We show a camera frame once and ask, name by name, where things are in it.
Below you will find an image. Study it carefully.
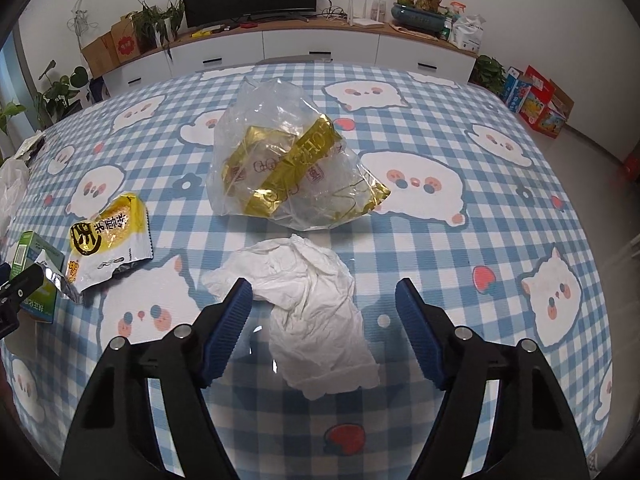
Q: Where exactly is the black white wrapper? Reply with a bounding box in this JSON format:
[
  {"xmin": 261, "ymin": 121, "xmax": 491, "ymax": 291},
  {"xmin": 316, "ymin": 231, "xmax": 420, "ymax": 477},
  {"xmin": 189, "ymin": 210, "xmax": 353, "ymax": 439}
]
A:
[{"xmin": 12, "ymin": 130, "xmax": 46, "ymax": 163}]

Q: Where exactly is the white printed bag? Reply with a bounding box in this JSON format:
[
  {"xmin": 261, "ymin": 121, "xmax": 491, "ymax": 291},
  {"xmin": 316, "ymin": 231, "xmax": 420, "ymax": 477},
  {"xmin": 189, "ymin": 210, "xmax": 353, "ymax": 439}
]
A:
[{"xmin": 450, "ymin": 12, "xmax": 488, "ymax": 56}]

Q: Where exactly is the colourful printed toy box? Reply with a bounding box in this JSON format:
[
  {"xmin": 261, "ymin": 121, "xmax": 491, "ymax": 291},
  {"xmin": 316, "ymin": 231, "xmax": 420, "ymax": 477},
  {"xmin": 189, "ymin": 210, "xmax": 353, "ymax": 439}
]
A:
[{"xmin": 520, "ymin": 95, "xmax": 568, "ymax": 138}]

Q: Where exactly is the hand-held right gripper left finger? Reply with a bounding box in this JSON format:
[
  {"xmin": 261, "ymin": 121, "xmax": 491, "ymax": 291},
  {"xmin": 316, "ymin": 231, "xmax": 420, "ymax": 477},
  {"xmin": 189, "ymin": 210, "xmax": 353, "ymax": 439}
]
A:
[{"xmin": 62, "ymin": 277, "xmax": 254, "ymax": 480}]

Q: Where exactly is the plain brown cardboard box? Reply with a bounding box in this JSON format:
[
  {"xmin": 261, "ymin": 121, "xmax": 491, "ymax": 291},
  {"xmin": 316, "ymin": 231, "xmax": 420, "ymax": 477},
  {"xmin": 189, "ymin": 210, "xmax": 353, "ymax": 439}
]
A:
[{"xmin": 80, "ymin": 32, "xmax": 121, "ymax": 78}]

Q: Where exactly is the long-leaf potted plant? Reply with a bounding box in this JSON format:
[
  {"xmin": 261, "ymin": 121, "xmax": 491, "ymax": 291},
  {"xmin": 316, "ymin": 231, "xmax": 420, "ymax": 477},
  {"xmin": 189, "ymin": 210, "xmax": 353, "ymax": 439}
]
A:
[{"xmin": 122, "ymin": 0, "xmax": 186, "ymax": 56}]

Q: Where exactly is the white plastic bag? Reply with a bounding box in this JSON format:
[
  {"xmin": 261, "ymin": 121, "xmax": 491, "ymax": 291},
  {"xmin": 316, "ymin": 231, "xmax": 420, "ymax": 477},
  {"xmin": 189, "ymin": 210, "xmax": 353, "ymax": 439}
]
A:
[{"xmin": 0, "ymin": 157, "xmax": 31, "ymax": 231}]

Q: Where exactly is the bushy green floor plant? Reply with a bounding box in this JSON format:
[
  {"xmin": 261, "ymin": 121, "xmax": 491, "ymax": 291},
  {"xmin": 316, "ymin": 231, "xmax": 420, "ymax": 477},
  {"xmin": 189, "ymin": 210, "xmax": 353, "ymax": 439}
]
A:
[{"xmin": 470, "ymin": 55, "xmax": 507, "ymax": 96}]

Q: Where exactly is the leafy green potted plant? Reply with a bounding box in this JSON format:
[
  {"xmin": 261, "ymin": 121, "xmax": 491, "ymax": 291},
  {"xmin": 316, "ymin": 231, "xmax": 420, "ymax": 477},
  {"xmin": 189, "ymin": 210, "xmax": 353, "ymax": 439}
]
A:
[{"xmin": 35, "ymin": 60, "xmax": 93, "ymax": 128}]

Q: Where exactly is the green drink carton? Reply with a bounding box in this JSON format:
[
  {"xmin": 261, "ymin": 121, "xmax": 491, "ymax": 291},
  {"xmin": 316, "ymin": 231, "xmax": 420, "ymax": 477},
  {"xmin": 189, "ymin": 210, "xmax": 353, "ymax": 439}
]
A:
[{"xmin": 10, "ymin": 230, "xmax": 83, "ymax": 323}]

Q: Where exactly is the yellow white snack packet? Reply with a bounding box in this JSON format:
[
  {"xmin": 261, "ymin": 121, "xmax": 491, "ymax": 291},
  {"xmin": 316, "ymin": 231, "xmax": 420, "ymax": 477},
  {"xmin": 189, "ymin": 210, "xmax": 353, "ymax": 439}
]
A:
[{"xmin": 65, "ymin": 192, "xmax": 153, "ymax": 303}]

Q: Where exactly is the thin wire ornament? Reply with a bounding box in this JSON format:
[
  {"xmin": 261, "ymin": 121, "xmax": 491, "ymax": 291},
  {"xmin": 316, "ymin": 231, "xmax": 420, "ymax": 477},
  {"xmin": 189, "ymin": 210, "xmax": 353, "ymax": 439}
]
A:
[{"xmin": 67, "ymin": 0, "xmax": 98, "ymax": 51}]

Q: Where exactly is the white cabinet with wooden top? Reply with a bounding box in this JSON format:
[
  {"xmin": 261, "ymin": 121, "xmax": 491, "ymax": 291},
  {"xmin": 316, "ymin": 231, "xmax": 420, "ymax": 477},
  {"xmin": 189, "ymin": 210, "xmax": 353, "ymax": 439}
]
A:
[{"xmin": 102, "ymin": 12, "xmax": 481, "ymax": 98}]

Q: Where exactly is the white router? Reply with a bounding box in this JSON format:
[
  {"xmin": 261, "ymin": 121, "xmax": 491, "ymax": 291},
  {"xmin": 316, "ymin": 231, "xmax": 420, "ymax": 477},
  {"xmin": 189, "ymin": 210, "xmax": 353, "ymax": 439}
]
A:
[{"xmin": 346, "ymin": 0, "xmax": 387, "ymax": 28}]

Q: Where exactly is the blue white checkered tablecloth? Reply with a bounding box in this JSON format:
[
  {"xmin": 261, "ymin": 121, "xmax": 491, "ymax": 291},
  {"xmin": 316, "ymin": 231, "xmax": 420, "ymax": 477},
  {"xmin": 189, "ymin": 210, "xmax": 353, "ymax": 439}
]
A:
[{"xmin": 0, "ymin": 60, "xmax": 616, "ymax": 480}]

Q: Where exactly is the clear plastic bag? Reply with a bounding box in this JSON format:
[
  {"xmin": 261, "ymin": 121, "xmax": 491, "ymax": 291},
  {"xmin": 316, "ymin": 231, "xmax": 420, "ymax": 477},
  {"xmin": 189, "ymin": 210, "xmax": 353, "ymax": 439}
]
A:
[{"xmin": 207, "ymin": 76, "xmax": 393, "ymax": 232}]

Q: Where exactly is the white tissue paper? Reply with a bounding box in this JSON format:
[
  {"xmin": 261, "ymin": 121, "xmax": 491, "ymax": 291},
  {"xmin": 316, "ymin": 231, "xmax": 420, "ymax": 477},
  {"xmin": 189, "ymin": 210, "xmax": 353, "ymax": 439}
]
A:
[{"xmin": 200, "ymin": 234, "xmax": 382, "ymax": 402}]

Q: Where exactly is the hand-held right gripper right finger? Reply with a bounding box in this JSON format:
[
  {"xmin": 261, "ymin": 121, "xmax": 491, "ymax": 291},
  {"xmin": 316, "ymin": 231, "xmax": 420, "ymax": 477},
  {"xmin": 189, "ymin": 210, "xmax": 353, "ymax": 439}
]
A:
[{"xmin": 395, "ymin": 279, "xmax": 586, "ymax": 480}]

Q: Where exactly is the blue white carton box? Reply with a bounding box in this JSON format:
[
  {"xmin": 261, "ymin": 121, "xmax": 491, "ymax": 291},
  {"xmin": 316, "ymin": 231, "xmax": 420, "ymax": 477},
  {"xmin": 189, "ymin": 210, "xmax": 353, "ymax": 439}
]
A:
[{"xmin": 501, "ymin": 66, "xmax": 533, "ymax": 111}]

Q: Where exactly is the gold foil wrapper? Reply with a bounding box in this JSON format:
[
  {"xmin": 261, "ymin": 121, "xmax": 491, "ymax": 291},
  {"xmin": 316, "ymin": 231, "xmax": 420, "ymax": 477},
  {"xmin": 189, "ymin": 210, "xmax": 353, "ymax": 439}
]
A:
[{"xmin": 220, "ymin": 112, "xmax": 393, "ymax": 218}]

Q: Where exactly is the small green vine plant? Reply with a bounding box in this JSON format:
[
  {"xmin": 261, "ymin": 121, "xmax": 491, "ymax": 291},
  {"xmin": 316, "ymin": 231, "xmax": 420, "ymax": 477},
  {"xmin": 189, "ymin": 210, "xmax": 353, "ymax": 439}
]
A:
[{"xmin": 0, "ymin": 102, "xmax": 26, "ymax": 136}]

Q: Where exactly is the cardboard box with red label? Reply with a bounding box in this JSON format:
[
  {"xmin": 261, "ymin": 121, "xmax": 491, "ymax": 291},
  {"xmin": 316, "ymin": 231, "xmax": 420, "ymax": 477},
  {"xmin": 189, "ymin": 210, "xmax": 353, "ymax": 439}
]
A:
[{"xmin": 110, "ymin": 15, "xmax": 143, "ymax": 63}]

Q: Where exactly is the bonsai in blue ceramic pot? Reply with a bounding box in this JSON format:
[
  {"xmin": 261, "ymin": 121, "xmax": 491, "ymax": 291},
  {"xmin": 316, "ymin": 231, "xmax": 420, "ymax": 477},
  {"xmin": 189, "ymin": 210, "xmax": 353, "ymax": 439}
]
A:
[{"xmin": 390, "ymin": 0, "xmax": 451, "ymax": 33}]

